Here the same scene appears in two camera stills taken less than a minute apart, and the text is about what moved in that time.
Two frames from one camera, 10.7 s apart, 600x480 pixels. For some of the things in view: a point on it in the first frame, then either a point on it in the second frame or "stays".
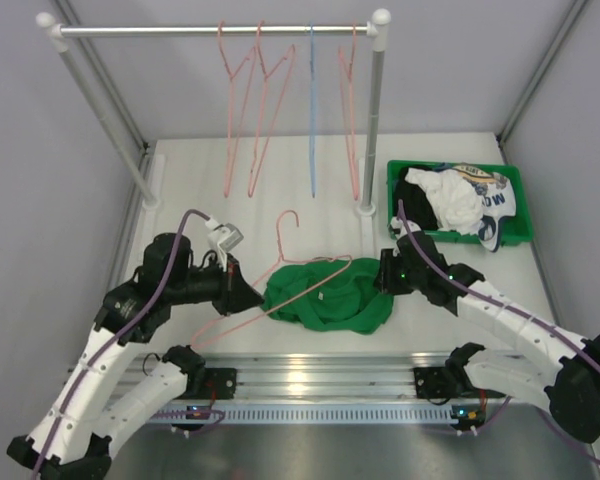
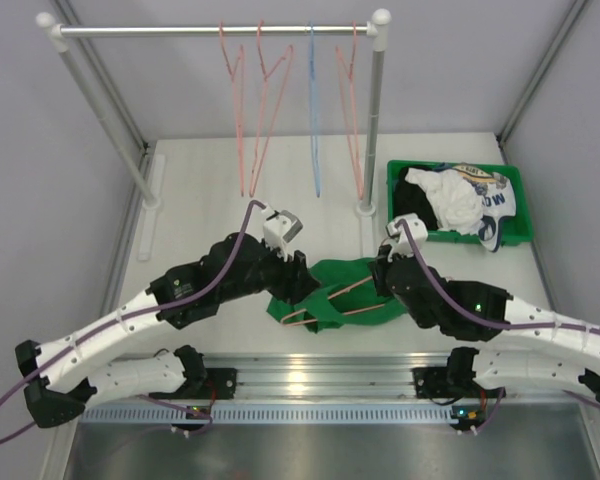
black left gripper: [228, 288] to [295, 275]
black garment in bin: [417, 207] stays
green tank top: [349, 301] stays
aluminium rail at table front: [328, 376] stays
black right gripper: [385, 280] stays
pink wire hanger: [348, 259] to [305, 321]
